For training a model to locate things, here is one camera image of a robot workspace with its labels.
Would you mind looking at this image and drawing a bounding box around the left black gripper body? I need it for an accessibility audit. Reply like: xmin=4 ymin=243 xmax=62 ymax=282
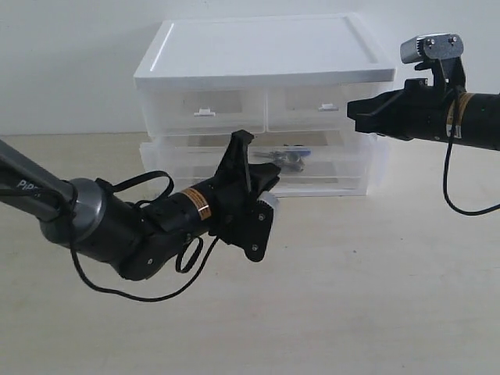
xmin=209 ymin=163 xmax=280 ymax=238

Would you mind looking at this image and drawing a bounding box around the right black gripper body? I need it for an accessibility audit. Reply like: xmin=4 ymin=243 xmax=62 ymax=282
xmin=347 ymin=78 xmax=455 ymax=141

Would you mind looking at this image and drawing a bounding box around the key bunch with blue tag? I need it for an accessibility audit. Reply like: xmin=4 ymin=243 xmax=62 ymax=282
xmin=253 ymin=145 xmax=312 ymax=173

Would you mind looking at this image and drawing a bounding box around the clear wide drawer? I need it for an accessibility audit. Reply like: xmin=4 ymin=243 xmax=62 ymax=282
xmin=140 ymin=130 xmax=373 ymax=185

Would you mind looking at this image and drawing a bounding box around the white plastic drawer cabinet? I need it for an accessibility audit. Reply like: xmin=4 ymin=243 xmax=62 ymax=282
xmin=134 ymin=13 xmax=396 ymax=197

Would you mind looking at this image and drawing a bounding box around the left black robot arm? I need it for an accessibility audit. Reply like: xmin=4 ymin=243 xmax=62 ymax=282
xmin=1 ymin=133 xmax=280 ymax=281

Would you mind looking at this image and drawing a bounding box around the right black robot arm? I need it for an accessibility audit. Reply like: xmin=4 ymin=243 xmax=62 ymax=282
xmin=347 ymin=78 xmax=499 ymax=151

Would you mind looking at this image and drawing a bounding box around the clear top right drawer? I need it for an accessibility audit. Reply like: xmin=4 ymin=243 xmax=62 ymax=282
xmin=267 ymin=84 xmax=356 ymax=132

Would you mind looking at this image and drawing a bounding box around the clear top left drawer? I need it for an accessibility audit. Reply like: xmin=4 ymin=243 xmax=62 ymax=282
xmin=141 ymin=89 xmax=266 ymax=137

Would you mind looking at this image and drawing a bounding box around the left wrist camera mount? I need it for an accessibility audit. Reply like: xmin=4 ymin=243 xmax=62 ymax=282
xmin=212 ymin=130 xmax=281 ymax=263

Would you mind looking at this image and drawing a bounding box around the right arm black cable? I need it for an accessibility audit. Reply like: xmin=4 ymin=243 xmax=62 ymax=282
xmin=443 ymin=86 xmax=500 ymax=215

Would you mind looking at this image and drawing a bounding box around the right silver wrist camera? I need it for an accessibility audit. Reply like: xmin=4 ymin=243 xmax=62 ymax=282
xmin=399 ymin=33 xmax=466 ymax=91

